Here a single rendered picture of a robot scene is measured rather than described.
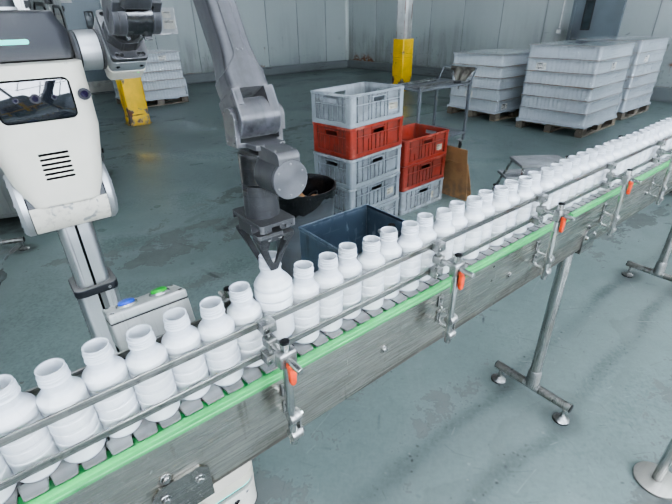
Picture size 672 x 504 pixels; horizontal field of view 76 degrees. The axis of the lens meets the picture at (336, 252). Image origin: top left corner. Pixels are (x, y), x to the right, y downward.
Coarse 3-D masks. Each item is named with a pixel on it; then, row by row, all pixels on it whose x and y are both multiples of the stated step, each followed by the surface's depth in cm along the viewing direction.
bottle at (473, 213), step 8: (472, 200) 107; (480, 200) 107; (472, 208) 108; (480, 208) 109; (472, 216) 108; (480, 216) 109; (472, 224) 109; (472, 232) 110; (480, 232) 111; (472, 240) 111; (480, 240) 113; (464, 248) 113; (464, 256) 114; (472, 256) 113
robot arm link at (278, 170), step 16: (224, 112) 63; (224, 128) 65; (240, 144) 63; (256, 144) 62; (272, 144) 62; (272, 160) 60; (288, 160) 60; (256, 176) 63; (272, 176) 60; (288, 176) 61; (304, 176) 63; (272, 192) 62; (288, 192) 62
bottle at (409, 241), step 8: (408, 224) 98; (416, 224) 97; (408, 232) 95; (416, 232) 96; (400, 240) 97; (408, 240) 96; (416, 240) 96; (408, 248) 96; (416, 248) 96; (416, 256) 97; (408, 264) 98; (416, 264) 98; (400, 272) 99; (408, 272) 99; (416, 272) 99; (400, 280) 100; (408, 288) 101
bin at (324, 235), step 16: (368, 208) 162; (320, 224) 151; (336, 224) 156; (352, 224) 162; (368, 224) 165; (384, 224) 158; (400, 224) 151; (304, 240) 146; (320, 240) 138; (336, 240) 159; (352, 240) 165; (304, 256) 150
